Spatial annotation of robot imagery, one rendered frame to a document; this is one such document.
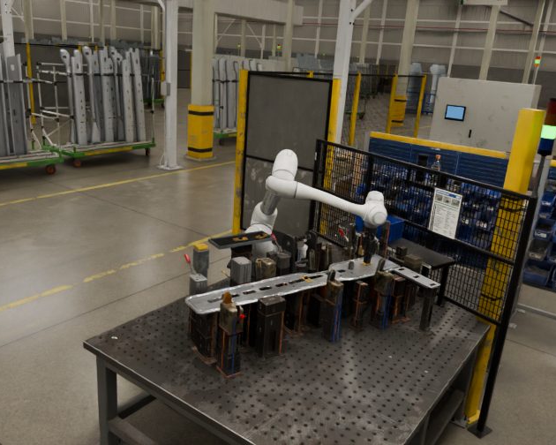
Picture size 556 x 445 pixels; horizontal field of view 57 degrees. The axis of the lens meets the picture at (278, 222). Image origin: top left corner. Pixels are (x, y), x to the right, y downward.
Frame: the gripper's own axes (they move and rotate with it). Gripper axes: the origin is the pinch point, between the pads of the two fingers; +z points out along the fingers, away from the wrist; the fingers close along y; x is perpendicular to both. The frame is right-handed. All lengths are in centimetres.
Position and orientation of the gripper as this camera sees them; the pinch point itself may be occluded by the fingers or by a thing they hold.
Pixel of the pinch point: (367, 257)
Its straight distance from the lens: 320.4
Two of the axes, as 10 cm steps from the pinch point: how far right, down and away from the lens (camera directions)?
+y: 5.7, 2.9, -7.7
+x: 8.2, -1.2, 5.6
